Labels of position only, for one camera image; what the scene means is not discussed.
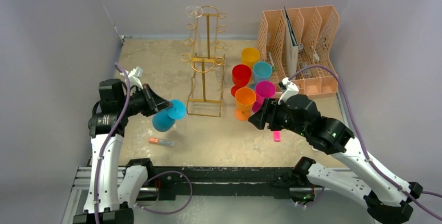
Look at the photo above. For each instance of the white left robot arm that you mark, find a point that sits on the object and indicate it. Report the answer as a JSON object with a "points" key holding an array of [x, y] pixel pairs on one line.
{"points": [[108, 201]]}

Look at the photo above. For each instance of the orange wine glass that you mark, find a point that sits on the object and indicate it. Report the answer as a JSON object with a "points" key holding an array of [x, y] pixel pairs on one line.
{"points": [[245, 99]]}

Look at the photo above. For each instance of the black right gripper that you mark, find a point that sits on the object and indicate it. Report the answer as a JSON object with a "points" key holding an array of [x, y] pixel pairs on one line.
{"points": [[270, 114]]}

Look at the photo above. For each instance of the peach plastic file organizer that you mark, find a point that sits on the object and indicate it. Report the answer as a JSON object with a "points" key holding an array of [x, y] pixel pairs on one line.
{"points": [[315, 29]]}

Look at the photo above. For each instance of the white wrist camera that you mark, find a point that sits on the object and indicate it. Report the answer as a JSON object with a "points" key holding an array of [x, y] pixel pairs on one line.
{"points": [[288, 89], [134, 78]]}

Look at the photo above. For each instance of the light blue wine glass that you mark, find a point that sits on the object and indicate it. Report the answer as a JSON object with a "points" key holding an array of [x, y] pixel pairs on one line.
{"points": [[261, 71]]}

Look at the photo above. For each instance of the orange grey marker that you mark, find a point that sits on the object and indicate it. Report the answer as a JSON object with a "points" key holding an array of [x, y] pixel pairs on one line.
{"points": [[161, 142]]}

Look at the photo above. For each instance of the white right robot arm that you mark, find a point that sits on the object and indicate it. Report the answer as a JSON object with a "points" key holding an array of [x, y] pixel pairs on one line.
{"points": [[386, 196]]}

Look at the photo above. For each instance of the teal wine glass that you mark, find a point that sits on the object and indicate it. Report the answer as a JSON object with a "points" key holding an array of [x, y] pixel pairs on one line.
{"points": [[165, 119]]}

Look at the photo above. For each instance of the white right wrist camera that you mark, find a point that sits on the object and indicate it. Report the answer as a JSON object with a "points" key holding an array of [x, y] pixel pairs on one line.
{"points": [[288, 89]]}

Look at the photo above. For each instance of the white folder in organizer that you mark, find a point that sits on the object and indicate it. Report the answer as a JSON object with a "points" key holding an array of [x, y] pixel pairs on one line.
{"points": [[291, 47]]}

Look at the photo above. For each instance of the magenta wine glass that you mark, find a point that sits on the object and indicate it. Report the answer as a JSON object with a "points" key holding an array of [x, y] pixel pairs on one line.
{"points": [[263, 90]]}

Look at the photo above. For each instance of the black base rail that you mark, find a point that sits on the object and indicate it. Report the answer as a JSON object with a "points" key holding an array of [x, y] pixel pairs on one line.
{"points": [[173, 181]]}

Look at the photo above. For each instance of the red wine glass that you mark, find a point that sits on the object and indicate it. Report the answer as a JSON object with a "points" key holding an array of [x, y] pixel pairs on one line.
{"points": [[241, 75]]}

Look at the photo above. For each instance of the gold wire glass rack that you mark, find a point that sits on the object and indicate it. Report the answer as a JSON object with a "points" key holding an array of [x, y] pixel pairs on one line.
{"points": [[204, 64]]}

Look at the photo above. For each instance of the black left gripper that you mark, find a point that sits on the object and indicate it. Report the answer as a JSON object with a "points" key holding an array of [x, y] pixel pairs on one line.
{"points": [[155, 102]]}

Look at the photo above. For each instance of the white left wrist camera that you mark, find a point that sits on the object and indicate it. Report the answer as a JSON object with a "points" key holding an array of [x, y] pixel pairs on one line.
{"points": [[134, 78]]}

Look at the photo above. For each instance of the pink highlighter marker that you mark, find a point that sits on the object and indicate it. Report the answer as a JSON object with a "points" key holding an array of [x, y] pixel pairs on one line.
{"points": [[276, 136]]}

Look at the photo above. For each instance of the yellow wine glass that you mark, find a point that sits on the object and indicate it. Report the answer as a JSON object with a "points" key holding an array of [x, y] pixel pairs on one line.
{"points": [[249, 56]]}

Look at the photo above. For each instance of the clear wine glass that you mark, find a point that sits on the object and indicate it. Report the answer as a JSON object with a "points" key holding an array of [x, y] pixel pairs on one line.
{"points": [[194, 38]]}

